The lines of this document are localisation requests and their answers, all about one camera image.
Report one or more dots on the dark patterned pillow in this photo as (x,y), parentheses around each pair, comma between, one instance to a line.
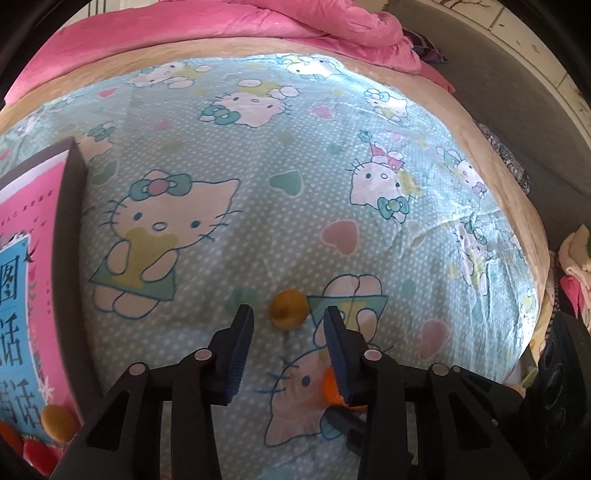
(427,46)

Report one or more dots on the pile of pale clothes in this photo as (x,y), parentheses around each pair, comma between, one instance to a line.
(572,263)

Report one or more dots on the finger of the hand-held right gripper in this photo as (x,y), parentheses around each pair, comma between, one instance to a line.
(491,386)
(353,427)

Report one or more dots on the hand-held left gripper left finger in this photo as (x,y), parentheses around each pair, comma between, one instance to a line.
(238,355)

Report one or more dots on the small yellow loquat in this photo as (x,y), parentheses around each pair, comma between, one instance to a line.
(288,310)
(57,422)

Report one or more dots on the blue cartoon cat printed blanket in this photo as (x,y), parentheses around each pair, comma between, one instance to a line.
(277,207)

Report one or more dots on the orange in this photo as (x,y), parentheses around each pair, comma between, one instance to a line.
(330,387)
(5,436)

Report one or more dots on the red tomato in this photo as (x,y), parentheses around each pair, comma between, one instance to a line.
(39,459)

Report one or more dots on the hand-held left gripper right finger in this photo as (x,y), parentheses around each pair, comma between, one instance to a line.
(339,355)

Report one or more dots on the pink duvet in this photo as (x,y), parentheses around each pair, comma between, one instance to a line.
(231,18)

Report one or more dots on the dark floral cloth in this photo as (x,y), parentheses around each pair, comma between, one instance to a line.
(505,154)

